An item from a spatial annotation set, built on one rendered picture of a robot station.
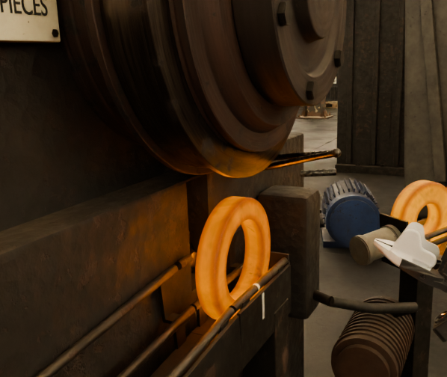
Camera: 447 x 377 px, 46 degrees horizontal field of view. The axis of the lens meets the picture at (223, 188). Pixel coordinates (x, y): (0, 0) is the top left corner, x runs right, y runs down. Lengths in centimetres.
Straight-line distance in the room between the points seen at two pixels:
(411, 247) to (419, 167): 270
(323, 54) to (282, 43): 18
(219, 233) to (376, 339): 45
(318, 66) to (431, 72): 269
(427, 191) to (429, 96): 229
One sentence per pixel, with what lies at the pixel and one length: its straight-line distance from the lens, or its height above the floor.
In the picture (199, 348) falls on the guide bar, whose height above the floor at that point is 70.
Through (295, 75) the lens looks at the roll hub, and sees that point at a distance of 61.
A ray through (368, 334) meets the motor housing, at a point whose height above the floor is 53.
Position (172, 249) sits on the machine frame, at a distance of 74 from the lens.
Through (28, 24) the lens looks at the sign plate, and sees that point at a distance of 58.
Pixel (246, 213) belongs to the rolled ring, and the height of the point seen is 82.
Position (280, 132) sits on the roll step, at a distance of 75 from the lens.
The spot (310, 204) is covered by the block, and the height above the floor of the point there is 78.
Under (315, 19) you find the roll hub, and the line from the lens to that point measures 65.
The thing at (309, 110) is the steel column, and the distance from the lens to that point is 969.
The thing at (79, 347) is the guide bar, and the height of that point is 74.
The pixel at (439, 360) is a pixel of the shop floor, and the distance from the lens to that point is 206.
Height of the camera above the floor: 103
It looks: 14 degrees down
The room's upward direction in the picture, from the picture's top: 2 degrees counter-clockwise
